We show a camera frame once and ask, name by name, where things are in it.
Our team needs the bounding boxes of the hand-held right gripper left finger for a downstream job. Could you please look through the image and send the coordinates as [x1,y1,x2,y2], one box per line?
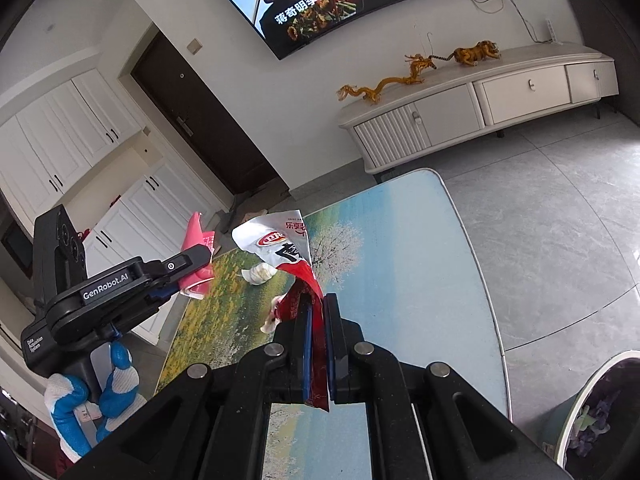
[70,292,316,480]

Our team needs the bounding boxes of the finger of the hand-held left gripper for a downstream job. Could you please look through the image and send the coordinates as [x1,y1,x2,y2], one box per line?
[145,245,213,302]

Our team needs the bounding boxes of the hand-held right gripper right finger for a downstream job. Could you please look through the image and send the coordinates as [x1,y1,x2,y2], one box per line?
[322,294,573,480]

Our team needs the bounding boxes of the pink wrapper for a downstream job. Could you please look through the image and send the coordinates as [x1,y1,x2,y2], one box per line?
[177,211,217,301]

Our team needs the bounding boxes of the red white snack bag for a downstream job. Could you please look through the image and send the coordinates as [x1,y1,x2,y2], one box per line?
[231,208,333,413]

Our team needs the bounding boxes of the white round trash bin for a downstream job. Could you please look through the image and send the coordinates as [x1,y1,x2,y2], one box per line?
[542,350,640,480]

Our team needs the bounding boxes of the large purple wrapper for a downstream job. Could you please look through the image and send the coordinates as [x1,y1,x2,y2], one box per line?
[570,390,615,456]

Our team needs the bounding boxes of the person's left hand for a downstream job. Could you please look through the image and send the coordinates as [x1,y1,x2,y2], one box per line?
[42,340,146,463]

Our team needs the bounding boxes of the white crumpled wrapper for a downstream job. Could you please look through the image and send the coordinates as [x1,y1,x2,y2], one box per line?
[241,261,278,286]

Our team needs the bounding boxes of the landscape printed table cover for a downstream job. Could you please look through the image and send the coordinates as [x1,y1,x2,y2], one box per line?
[155,167,511,480]

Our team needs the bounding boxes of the dark brown door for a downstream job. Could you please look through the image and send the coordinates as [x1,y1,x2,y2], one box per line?
[131,30,281,196]

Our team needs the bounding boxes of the golden dragon figurine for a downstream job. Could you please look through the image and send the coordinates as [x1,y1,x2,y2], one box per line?
[336,52,438,106]

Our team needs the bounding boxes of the white television cabinet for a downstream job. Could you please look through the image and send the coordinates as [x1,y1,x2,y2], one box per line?
[337,42,621,175]

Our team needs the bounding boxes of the golden tiger figurine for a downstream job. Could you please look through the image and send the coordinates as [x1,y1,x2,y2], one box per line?
[439,40,501,67]

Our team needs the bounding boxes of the white wall cupboard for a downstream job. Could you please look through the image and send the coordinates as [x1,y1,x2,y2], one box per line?
[0,67,231,348]

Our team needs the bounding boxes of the television cable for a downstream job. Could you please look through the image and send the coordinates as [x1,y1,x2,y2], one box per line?
[460,0,551,44]

